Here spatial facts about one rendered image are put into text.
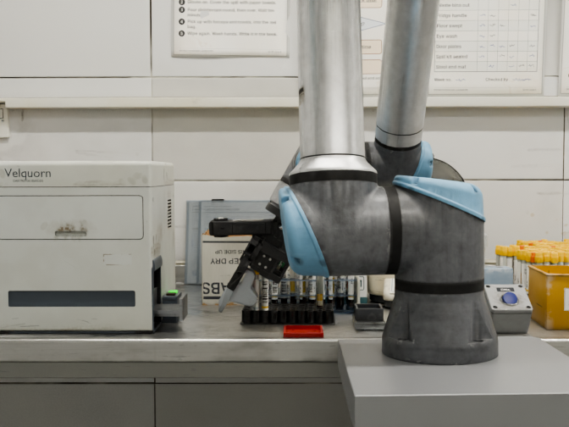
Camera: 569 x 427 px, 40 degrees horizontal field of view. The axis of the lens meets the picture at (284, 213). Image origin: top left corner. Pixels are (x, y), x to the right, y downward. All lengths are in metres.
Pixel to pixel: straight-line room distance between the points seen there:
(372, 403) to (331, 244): 0.21
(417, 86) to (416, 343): 0.40
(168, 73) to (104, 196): 0.70
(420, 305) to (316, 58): 0.34
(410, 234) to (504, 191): 1.08
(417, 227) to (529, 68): 1.14
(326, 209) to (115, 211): 0.51
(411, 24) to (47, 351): 0.79
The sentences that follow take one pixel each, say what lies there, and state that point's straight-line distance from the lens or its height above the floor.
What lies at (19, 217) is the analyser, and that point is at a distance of 1.41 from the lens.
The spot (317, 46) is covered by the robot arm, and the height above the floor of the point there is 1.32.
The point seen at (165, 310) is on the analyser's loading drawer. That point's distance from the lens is 1.38.
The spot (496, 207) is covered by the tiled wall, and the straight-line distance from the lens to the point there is 2.04.
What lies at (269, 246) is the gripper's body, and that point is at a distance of 1.35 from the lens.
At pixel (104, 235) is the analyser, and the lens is 1.37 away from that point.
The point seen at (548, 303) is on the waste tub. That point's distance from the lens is 1.46.
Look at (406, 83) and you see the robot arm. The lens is 1.19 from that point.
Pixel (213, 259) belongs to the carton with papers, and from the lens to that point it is 1.64.
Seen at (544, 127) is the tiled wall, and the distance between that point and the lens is 2.08.
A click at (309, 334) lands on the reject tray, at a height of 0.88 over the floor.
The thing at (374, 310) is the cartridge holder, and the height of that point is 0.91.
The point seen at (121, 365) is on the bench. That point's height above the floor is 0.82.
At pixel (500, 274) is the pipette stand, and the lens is 1.50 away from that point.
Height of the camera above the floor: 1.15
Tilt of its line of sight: 3 degrees down
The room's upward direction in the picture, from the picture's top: straight up
